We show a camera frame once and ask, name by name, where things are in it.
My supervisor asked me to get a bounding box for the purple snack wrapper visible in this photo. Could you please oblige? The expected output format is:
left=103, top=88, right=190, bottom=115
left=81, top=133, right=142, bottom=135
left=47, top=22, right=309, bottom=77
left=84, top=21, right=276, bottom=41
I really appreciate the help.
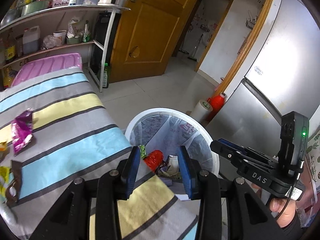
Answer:
left=11, top=108, right=34, bottom=156

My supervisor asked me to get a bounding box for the red wrapper in bin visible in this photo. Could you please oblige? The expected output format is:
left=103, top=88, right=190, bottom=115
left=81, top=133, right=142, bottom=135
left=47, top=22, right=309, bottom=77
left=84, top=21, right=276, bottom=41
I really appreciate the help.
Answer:
left=144, top=150, right=164, bottom=172

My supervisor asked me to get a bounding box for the white trash bin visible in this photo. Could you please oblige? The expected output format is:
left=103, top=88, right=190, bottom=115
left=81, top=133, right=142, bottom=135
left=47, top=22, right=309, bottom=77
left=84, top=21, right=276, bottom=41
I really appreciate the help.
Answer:
left=125, top=108, right=220, bottom=176

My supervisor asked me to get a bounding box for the green bottle on shelf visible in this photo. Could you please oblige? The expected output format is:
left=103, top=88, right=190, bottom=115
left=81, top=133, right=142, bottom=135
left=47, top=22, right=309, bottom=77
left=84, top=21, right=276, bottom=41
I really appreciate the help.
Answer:
left=82, top=20, right=91, bottom=43

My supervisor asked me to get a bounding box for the white plastic bucket on shelf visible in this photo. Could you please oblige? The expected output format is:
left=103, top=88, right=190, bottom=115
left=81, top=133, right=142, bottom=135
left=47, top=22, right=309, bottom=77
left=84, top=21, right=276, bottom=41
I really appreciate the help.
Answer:
left=53, top=30, right=67, bottom=45

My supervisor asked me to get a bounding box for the white plastic bag on shelf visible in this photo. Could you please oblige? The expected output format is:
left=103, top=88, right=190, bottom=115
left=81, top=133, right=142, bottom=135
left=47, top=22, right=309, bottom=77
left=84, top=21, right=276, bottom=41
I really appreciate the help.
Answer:
left=66, top=17, right=86, bottom=39

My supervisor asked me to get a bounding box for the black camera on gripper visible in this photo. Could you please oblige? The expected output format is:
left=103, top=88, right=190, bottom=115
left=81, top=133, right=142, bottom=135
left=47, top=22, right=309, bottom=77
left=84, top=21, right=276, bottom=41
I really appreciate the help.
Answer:
left=277, top=111, right=309, bottom=178

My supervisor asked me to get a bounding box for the green glass bottle on floor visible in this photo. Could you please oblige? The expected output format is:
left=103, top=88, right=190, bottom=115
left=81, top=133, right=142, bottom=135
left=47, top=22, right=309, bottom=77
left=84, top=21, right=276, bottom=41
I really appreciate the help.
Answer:
left=103, top=63, right=111, bottom=88

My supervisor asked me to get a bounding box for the metal kitchen shelf rack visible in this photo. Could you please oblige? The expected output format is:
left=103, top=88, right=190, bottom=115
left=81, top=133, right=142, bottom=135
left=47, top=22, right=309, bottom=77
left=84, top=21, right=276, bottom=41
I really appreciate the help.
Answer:
left=1, top=4, right=121, bottom=89

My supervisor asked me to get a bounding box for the brown chocolate wrapper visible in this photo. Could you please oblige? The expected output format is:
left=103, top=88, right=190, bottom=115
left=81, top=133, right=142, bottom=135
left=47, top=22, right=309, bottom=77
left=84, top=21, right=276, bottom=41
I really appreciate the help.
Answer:
left=5, top=161, right=22, bottom=206

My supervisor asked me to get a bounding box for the white plastic jerrycan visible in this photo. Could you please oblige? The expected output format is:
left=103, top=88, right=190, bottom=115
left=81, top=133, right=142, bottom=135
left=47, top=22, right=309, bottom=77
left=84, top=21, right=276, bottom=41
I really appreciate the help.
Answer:
left=22, top=25, right=41, bottom=55

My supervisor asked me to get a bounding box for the striped tablecloth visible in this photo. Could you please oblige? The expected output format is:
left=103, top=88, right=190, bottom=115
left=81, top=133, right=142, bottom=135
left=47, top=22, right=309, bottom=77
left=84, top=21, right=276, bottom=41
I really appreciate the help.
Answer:
left=1, top=67, right=198, bottom=239

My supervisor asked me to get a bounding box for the silver refrigerator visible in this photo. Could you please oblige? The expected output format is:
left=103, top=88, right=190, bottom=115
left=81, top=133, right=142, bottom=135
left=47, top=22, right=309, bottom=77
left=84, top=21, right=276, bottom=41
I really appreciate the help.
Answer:
left=207, top=0, right=319, bottom=157

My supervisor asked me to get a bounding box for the white tape roll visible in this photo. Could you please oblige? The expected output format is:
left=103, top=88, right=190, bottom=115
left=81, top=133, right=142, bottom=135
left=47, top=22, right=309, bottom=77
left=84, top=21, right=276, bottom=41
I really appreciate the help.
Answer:
left=190, top=99, right=213, bottom=123

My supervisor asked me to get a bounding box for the pink plastic tray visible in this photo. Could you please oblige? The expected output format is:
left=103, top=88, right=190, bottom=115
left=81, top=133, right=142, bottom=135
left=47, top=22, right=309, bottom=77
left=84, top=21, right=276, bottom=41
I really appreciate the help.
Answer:
left=11, top=53, right=82, bottom=87

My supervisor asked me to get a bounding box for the person's right hand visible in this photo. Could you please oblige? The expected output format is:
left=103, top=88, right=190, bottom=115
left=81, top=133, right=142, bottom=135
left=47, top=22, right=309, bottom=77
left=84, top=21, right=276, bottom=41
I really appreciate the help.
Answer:
left=269, top=198, right=296, bottom=228

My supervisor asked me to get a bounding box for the wooden door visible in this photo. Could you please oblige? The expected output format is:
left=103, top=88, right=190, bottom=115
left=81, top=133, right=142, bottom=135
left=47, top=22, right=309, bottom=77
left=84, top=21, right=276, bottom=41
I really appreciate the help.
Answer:
left=110, top=0, right=197, bottom=82

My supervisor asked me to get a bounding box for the red thermos bottle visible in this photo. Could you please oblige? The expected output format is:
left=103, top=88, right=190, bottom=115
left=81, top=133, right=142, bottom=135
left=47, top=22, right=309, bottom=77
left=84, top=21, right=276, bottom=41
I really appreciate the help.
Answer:
left=206, top=93, right=225, bottom=122

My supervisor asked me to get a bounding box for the green metal basin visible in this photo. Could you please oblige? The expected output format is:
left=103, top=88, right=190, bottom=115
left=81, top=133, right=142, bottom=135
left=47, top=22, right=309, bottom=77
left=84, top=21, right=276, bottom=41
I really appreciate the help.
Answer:
left=21, top=0, right=50, bottom=16

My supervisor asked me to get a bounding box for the yellow snack wrapper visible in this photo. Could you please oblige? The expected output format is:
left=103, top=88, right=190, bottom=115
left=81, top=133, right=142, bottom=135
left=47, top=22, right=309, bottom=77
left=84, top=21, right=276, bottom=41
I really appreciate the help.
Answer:
left=0, top=166, right=11, bottom=203

